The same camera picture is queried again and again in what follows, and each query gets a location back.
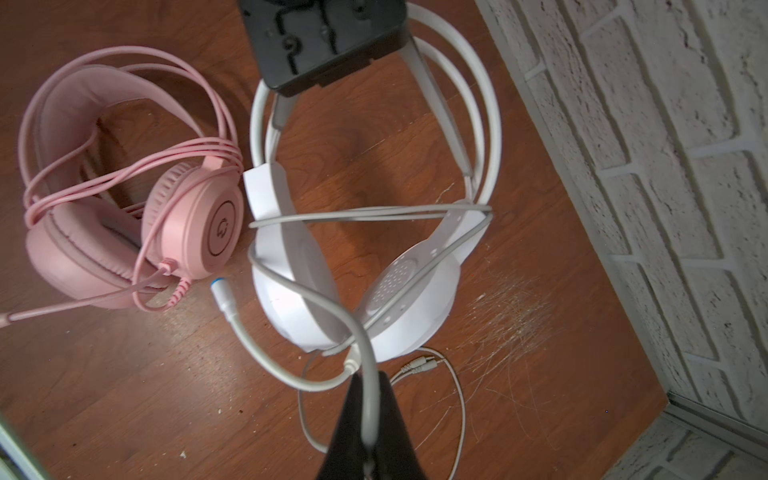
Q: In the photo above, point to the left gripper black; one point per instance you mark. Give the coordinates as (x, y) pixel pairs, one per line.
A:
(301, 44)

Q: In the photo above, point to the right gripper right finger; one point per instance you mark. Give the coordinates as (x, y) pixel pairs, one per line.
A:
(396, 457)

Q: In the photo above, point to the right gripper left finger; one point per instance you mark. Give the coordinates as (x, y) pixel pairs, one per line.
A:
(346, 453)

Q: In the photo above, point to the white headphones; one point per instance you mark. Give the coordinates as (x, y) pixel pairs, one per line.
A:
(410, 300)

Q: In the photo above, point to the pink headphones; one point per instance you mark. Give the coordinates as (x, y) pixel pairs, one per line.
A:
(170, 218)

